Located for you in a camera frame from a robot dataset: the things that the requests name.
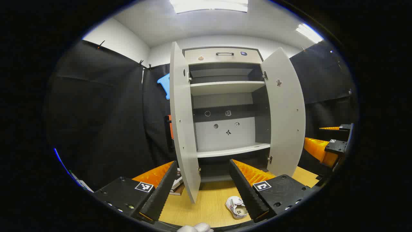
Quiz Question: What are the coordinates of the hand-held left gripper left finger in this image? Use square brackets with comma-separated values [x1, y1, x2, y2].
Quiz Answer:
[93, 160, 178, 224]

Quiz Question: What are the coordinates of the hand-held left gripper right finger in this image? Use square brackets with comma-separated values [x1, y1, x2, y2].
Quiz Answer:
[229, 159, 319, 223]

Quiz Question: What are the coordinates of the white canvas shoe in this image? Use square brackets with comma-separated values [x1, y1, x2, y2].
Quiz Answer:
[225, 196, 249, 220]

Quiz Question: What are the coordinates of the grey shoe cabinet door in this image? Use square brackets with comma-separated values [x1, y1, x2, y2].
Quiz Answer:
[260, 47, 306, 178]
[170, 41, 201, 204]

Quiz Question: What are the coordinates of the grey shoe cabinet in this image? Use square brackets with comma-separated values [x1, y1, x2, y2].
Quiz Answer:
[183, 46, 272, 184]

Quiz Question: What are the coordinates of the brown book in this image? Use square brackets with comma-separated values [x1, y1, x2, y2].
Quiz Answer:
[169, 176, 186, 196]

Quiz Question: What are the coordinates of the ceiling light panel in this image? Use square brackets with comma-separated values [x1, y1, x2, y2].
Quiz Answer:
[170, 0, 249, 14]
[296, 23, 324, 44]

